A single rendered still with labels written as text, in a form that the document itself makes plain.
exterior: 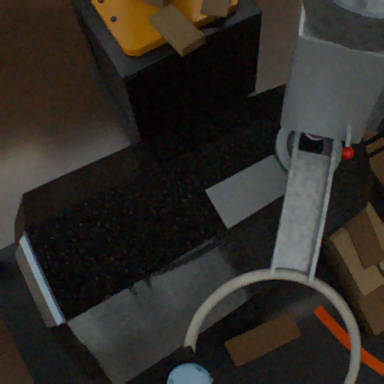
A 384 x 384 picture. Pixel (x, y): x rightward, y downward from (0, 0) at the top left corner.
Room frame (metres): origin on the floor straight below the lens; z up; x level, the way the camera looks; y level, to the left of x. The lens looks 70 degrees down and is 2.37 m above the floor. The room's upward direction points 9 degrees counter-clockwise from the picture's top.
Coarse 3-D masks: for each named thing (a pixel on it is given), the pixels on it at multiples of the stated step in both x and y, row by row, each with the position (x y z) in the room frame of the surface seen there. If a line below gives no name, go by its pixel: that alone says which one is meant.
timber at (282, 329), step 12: (288, 312) 0.21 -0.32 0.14; (264, 324) 0.18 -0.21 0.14; (276, 324) 0.17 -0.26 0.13; (288, 324) 0.16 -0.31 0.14; (240, 336) 0.15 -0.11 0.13; (252, 336) 0.14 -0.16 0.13; (264, 336) 0.13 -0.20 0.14; (276, 336) 0.12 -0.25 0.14; (288, 336) 0.11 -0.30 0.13; (228, 348) 0.10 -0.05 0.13; (240, 348) 0.10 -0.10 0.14; (252, 348) 0.09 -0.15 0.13; (264, 348) 0.08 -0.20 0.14; (240, 360) 0.04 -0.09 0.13
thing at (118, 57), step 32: (96, 32) 1.27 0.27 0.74; (224, 32) 1.19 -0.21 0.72; (256, 32) 1.25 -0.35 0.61; (96, 64) 1.48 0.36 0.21; (128, 64) 1.09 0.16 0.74; (160, 64) 1.09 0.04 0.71; (192, 64) 1.15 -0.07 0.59; (224, 64) 1.20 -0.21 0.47; (256, 64) 1.25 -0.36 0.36; (128, 96) 1.04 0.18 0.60; (160, 96) 1.08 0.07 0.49; (192, 96) 1.14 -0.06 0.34; (224, 96) 1.20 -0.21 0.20; (128, 128) 1.20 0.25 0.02; (160, 128) 1.07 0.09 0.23
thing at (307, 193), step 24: (336, 144) 0.56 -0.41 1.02; (312, 168) 0.52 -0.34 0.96; (288, 192) 0.45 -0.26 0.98; (312, 192) 0.45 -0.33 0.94; (288, 216) 0.40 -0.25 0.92; (312, 216) 0.39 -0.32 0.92; (288, 240) 0.34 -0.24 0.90; (312, 240) 0.33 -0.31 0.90; (288, 264) 0.28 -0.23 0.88; (312, 264) 0.26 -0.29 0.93
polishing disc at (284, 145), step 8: (280, 136) 0.68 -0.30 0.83; (288, 136) 0.68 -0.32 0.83; (280, 144) 0.66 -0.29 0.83; (288, 144) 0.65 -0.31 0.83; (328, 144) 0.64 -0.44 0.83; (280, 152) 0.63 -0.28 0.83; (288, 152) 0.63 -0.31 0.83; (328, 152) 0.61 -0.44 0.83; (336, 152) 0.60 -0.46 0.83; (280, 160) 0.61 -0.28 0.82; (288, 160) 0.60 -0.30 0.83; (336, 160) 0.58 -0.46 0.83; (288, 168) 0.58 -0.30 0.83
